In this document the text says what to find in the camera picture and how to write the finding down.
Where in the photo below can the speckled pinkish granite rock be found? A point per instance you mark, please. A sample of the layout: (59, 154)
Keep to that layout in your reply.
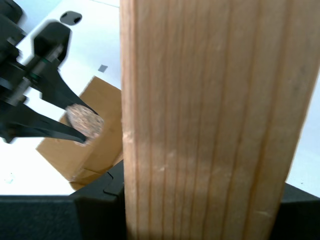
(85, 122)

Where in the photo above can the light wooden block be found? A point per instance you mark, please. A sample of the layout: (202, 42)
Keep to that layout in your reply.
(212, 112)

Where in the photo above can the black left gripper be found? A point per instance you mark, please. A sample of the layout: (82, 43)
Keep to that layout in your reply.
(12, 75)

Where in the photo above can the open cardboard box black stripes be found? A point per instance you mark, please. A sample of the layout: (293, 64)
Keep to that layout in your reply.
(105, 100)

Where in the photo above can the grey tape square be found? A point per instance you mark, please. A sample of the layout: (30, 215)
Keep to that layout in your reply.
(102, 68)

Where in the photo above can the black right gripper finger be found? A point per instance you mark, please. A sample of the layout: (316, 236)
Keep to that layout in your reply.
(297, 215)
(62, 217)

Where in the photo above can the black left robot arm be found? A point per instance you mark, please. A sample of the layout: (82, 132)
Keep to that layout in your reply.
(7, 15)

